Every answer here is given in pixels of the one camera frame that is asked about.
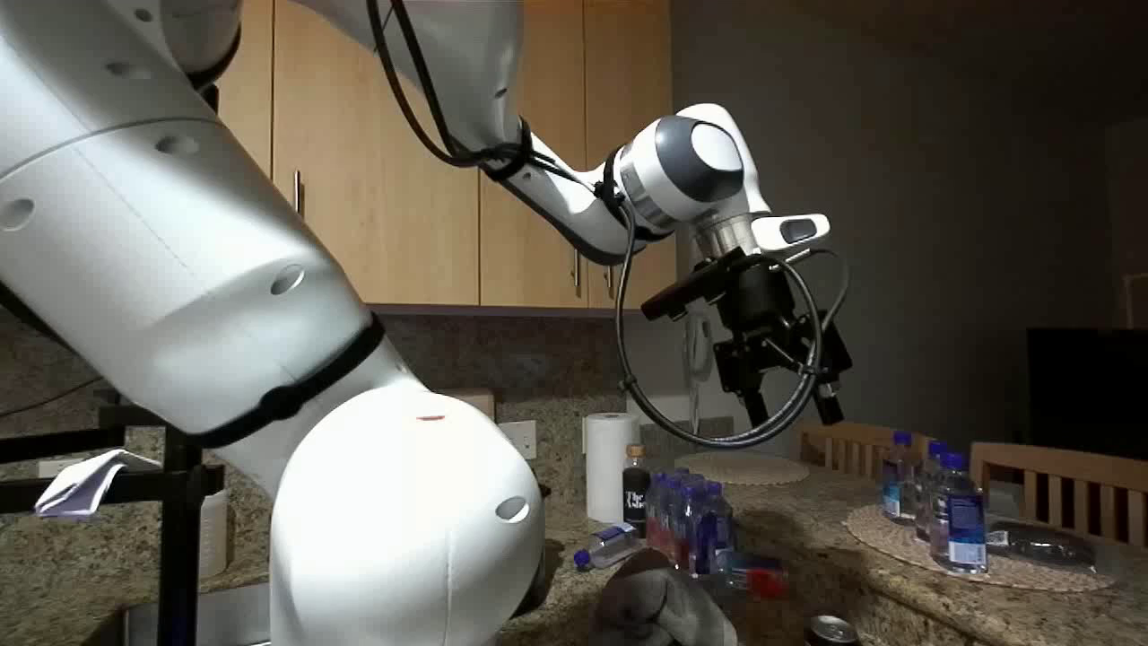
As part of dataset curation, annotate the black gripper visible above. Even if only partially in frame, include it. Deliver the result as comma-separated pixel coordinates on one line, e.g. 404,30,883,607
696,247,861,430

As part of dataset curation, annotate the dark grey towel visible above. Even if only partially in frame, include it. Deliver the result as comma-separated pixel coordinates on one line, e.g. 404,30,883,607
590,560,745,646

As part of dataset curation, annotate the white paper towel roll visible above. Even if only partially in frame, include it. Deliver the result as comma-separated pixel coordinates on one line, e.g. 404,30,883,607
582,411,642,530

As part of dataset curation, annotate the black can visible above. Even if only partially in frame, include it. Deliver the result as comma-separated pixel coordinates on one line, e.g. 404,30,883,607
804,609,865,646

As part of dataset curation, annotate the wooden chair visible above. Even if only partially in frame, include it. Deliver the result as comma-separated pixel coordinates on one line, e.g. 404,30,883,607
966,439,1148,553
795,420,935,484

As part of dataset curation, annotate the round woven placemat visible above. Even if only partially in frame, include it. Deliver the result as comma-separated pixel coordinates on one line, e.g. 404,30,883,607
675,449,815,490
839,499,1122,597

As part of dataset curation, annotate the blue label water bottle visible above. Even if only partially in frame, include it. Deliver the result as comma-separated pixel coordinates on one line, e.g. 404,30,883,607
877,429,920,526
928,449,993,579
910,439,953,543

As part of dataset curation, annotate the small dark bottle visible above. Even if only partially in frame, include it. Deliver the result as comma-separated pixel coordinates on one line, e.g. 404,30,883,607
621,441,655,540

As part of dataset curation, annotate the red labelled plastic package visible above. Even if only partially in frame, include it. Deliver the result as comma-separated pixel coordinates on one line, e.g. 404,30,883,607
739,564,792,604

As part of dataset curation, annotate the lying clear water bottle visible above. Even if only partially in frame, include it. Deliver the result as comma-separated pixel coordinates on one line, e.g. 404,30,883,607
569,526,642,573

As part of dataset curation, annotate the wooden chair back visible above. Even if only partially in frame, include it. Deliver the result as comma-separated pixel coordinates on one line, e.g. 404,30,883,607
966,439,1148,553

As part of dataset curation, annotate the dark object on placemat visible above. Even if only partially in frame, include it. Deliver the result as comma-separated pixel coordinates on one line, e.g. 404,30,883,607
989,516,1096,572

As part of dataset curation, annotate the white plastic container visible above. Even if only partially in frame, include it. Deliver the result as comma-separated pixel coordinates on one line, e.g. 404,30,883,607
193,484,234,584

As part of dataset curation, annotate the metal sink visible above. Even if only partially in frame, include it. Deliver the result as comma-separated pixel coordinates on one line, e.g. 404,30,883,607
120,579,281,646

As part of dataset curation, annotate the white crumpled paper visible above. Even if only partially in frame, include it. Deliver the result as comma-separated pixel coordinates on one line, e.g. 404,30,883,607
31,444,163,526

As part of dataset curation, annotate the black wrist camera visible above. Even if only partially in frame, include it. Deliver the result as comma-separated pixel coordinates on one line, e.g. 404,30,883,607
638,262,751,323

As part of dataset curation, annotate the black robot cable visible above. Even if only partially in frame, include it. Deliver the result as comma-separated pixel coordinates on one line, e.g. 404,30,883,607
363,0,852,451

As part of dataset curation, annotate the white wall outlet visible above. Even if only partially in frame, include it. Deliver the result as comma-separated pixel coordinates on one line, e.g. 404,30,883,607
499,415,542,466

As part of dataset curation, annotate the black camera stand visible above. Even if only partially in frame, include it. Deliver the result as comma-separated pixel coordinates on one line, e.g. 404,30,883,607
0,402,230,646

